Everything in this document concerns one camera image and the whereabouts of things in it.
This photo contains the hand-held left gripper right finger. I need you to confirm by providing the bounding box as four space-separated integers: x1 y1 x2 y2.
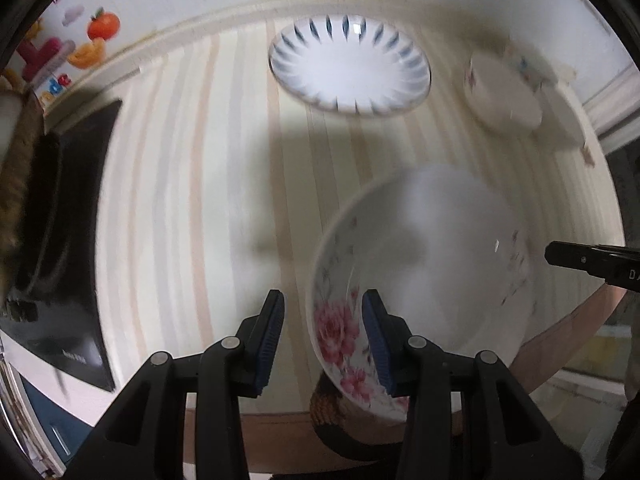
361 289 586 480

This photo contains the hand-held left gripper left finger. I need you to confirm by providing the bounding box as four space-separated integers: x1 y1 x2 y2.
67 289 286 480

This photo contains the white dish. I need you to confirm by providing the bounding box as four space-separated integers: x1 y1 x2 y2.
542 82 592 152

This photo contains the white plate with blue stripes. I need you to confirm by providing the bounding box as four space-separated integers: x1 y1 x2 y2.
268 12 432 117

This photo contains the black induction cooktop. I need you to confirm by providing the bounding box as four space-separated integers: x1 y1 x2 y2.
0 99 123 392

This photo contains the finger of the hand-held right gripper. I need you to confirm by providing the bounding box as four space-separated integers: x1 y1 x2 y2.
545 241 640 292

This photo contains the white bowl with pink flowers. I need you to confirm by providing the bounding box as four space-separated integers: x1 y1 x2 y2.
306 162 538 423

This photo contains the fruit wall sticker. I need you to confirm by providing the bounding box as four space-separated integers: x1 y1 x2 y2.
15 0 123 106

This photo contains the white floral plate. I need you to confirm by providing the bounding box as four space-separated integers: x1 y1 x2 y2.
462 50 544 134

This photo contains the striped tablecloth with cat print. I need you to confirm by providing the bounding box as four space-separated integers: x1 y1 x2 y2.
92 7 628 473

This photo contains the white bowl with blue print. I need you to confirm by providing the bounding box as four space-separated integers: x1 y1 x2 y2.
502 42 558 92

